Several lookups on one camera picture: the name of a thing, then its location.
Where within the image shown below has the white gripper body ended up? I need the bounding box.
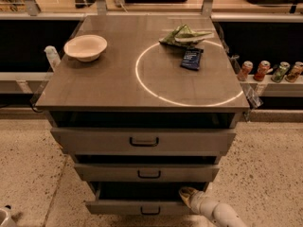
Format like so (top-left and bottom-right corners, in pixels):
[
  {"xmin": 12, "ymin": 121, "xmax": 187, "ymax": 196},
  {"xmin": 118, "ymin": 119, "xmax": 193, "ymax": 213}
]
[{"xmin": 189, "ymin": 191, "xmax": 218, "ymax": 216}]

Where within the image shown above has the white object floor corner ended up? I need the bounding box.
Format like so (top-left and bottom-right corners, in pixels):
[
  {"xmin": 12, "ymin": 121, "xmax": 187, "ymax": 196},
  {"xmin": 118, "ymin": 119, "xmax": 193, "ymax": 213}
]
[{"xmin": 0, "ymin": 207, "xmax": 17, "ymax": 227}]

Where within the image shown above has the clear plastic side holder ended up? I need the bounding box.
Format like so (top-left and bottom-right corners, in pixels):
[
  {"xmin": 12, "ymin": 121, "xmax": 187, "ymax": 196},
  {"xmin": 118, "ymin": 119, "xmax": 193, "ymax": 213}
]
[{"xmin": 214, "ymin": 22, "xmax": 263, "ymax": 109}]

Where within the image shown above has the grey bottom drawer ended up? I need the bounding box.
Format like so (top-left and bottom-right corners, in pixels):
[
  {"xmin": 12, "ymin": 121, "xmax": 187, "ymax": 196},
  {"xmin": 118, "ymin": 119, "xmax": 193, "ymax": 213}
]
[{"xmin": 85, "ymin": 182, "xmax": 208, "ymax": 216}]

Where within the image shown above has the dark blue snack packet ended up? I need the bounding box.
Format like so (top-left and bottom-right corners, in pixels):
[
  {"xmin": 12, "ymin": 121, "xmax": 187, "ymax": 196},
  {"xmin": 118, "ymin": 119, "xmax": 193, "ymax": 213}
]
[{"xmin": 181, "ymin": 48, "xmax": 204, "ymax": 71}]

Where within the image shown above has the green soda can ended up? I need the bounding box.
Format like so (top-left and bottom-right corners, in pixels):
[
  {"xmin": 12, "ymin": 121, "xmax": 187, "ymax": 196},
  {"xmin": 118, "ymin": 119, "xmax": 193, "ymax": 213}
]
[{"xmin": 271, "ymin": 61, "xmax": 290, "ymax": 83}]

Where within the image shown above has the white bowl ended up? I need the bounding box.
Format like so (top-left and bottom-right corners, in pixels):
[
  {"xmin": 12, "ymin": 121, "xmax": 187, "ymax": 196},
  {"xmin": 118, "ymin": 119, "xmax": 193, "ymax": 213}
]
[{"xmin": 63, "ymin": 35, "xmax": 107, "ymax": 62}]

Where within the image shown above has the red soda can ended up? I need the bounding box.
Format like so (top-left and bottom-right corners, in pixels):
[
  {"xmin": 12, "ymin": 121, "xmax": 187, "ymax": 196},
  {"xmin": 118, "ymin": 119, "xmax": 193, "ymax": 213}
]
[{"xmin": 253, "ymin": 61, "xmax": 271, "ymax": 81}]

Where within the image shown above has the green chip bag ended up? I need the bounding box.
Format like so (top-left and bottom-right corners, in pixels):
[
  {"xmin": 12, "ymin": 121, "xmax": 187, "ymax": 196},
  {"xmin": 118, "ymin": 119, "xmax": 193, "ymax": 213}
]
[{"xmin": 159, "ymin": 25, "xmax": 214, "ymax": 47}]

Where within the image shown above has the tan soda can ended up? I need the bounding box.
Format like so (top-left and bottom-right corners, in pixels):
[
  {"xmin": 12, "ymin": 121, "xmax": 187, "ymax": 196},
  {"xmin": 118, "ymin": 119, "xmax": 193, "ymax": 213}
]
[{"xmin": 286, "ymin": 61, "xmax": 303, "ymax": 82}]

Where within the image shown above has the orange soda can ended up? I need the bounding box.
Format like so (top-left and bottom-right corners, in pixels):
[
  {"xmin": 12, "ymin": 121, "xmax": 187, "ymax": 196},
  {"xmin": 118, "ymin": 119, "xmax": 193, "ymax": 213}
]
[{"xmin": 237, "ymin": 61, "xmax": 253, "ymax": 81}]

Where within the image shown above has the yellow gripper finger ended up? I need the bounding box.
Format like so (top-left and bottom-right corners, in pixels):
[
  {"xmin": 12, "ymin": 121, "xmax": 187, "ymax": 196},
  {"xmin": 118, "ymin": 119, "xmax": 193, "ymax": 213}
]
[
  {"xmin": 179, "ymin": 186, "xmax": 198, "ymax": 196},
  {"xmin": 179, "ymin": 190, "xmax": 190, "ymax": 207}
]

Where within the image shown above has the white bottle left side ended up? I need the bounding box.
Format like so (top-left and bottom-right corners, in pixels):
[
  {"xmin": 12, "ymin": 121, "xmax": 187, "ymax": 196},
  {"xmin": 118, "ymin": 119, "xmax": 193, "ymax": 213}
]
[{"xmin": 45, "ymin": 45, "xmax": 61, "ymax": 71}]

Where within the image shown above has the grey drawer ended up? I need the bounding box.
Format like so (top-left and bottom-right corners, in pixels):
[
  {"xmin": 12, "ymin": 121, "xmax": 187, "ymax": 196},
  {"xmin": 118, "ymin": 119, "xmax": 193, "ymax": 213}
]
[
  {"xmin": 51, "ymin": 128, "xmax": 236, "ymax": 156},
  {"xmin": 85, "ymin": 182, "xmax": 208, "ymax": 216},
  {"xmin": 75, "ymin": 164, "xmax": 219, "ymax": 183}
]

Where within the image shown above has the grey drawer cabinet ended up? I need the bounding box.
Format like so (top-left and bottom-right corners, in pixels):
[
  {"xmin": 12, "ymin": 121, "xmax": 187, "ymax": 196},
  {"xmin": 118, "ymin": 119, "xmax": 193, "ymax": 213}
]
[{"xmin": 35, "ymin": 14, "xmax": 250, "ymax": 208}]

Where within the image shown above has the grey top drawer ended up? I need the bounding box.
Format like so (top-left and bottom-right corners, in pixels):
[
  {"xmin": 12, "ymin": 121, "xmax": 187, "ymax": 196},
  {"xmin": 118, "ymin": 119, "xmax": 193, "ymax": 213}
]
[{"xmin": 51, "ymin": 128, "xmax": 236, "ymax": 156}]

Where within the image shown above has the grey middle drawer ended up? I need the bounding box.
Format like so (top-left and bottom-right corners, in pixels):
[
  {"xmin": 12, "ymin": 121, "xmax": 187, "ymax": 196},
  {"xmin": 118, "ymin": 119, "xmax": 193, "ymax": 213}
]
[{"xmin": 75, "ymin": 164, "xmax": 219, "ymax": 183}]

